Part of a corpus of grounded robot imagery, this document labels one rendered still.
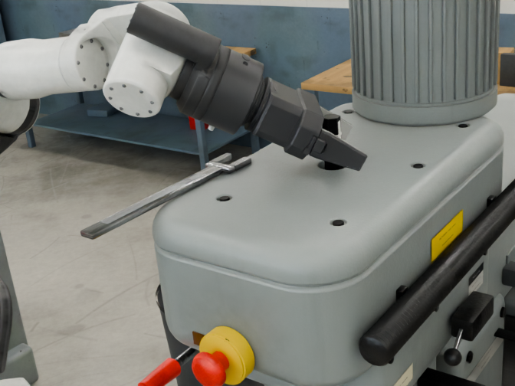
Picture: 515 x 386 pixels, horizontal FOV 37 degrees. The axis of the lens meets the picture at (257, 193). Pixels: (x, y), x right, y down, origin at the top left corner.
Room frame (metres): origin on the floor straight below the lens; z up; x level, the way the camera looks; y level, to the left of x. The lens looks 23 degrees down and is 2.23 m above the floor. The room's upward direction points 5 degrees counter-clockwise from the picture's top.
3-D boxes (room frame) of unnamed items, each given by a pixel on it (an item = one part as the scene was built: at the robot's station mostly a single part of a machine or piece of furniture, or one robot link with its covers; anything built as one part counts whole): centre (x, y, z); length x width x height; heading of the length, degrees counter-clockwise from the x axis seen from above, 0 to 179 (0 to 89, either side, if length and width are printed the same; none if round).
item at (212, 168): (0.81, 0.10, 1.89); 0.24 x 0.04 x 0.01; 139
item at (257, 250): (0.87, -0.10, 1.81); 0.47 x 0.26 x 0.16; 142
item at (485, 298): (0.83, -0.24, 1.66); 0.12 x 0.04 x 0.04; 142
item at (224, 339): (0.68, 0.05, 1.76); 0.06 x 0.02 x 0.06; 52
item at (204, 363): (0.66, 0.06, 1.76); 0.04 x 0.03 x 0.04; 52
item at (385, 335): (0.80, -0.23, 1.79); 0.45 x 0.04 x 0.04; 142
